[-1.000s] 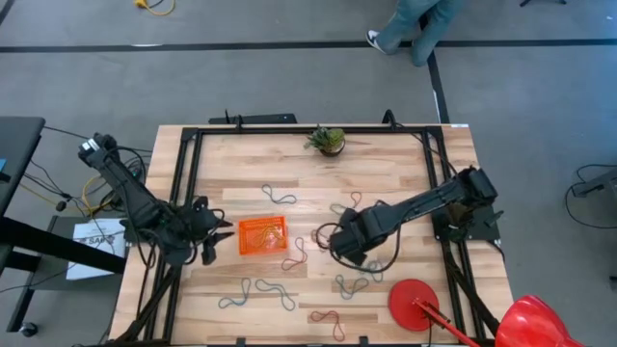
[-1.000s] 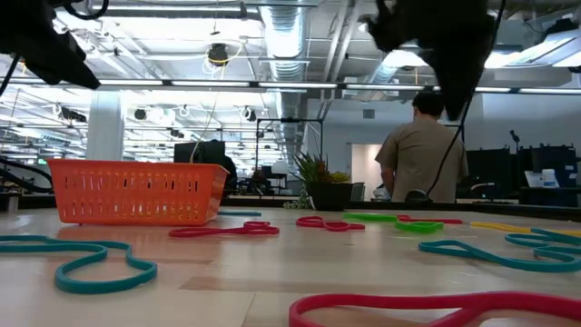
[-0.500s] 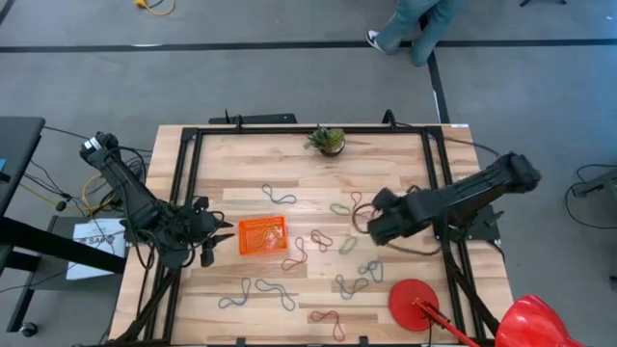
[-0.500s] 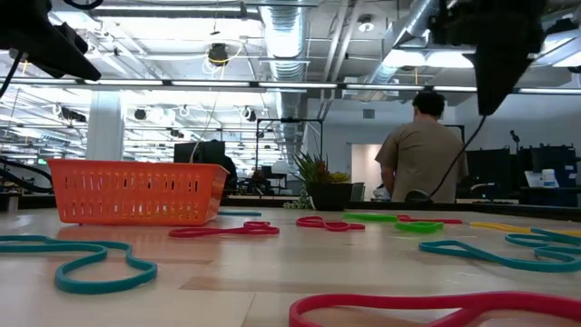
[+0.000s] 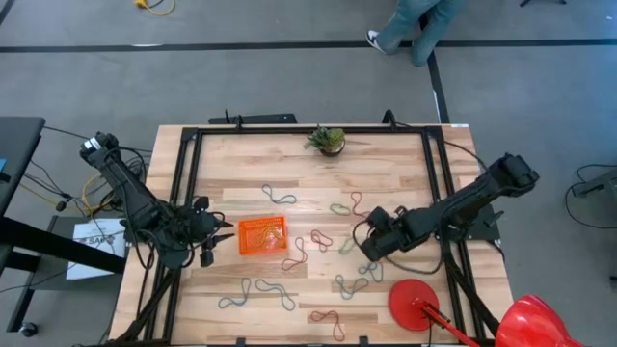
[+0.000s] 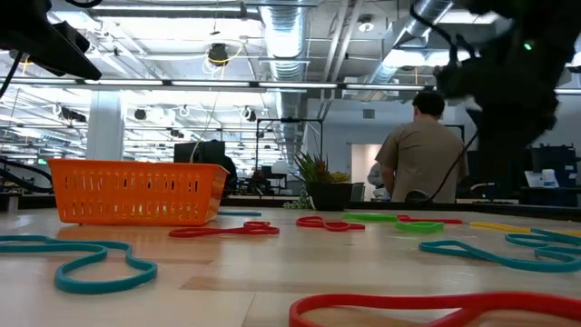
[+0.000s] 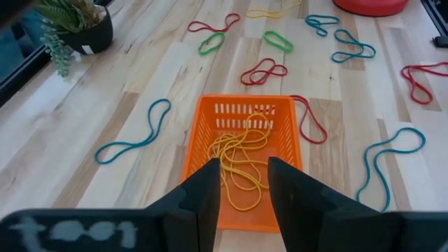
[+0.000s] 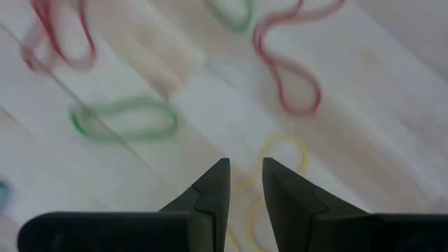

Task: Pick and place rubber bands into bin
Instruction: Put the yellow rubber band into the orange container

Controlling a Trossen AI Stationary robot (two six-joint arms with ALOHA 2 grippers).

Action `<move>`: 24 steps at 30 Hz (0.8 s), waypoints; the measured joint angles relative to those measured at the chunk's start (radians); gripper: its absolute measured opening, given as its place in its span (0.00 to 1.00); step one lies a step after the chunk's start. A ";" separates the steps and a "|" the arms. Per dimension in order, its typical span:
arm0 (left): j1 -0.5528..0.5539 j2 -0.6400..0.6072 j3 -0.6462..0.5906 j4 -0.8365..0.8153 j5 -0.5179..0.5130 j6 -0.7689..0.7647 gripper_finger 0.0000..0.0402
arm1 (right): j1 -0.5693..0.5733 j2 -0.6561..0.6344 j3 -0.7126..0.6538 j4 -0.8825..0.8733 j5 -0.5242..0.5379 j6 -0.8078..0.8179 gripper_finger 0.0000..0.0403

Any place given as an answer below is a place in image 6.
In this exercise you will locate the orange plastic slotted bin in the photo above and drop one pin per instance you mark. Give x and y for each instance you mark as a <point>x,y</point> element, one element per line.
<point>136,193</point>

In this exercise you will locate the black monitor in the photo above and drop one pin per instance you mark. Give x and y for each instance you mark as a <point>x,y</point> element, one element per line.
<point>495,175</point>
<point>199,152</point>

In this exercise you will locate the black dome mount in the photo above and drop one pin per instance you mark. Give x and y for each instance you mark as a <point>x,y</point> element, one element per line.
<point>416,196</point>

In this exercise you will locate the black metal table frame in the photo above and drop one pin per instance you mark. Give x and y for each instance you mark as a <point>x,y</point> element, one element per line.
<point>522,210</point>

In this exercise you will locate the red rubber band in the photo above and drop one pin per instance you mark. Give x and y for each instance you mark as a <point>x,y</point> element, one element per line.
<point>431,221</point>
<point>227,231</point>
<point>408,301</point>
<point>325,224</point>

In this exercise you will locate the white bottle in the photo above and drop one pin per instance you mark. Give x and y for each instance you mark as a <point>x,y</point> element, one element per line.
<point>549,178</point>

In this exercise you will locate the potted succulent plant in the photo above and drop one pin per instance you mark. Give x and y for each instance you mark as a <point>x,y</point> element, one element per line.
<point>329,195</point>

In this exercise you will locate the silver ventilation duct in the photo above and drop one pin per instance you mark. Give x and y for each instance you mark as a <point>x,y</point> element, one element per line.
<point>408,36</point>
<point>286,45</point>

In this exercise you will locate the yellow rubber band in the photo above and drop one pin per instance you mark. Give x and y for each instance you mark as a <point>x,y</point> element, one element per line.
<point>499,226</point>

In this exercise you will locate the overhead light bar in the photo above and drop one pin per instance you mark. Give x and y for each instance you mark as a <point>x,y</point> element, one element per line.
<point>209,83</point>

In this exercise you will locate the person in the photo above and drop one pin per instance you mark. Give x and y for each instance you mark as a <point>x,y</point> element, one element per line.
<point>229,172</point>
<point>422,159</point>

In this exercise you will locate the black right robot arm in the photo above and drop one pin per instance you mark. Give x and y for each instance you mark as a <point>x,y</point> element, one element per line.
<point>549,27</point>

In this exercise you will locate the teal rubber band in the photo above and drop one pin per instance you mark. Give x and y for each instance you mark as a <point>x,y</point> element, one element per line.
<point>240,213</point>
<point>509,238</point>
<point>423,247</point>
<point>109,287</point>

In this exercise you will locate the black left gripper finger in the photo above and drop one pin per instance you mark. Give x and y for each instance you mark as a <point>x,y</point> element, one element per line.
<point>63,56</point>
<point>75,36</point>

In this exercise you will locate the black metal stand frame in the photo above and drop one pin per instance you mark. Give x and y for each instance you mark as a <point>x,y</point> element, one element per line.
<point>290,120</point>

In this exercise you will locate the green rubber band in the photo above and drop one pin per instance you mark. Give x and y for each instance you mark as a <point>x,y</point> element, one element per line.
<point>367,217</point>
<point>420,231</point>

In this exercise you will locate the white column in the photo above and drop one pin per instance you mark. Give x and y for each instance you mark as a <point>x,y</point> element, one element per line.
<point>105,127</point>

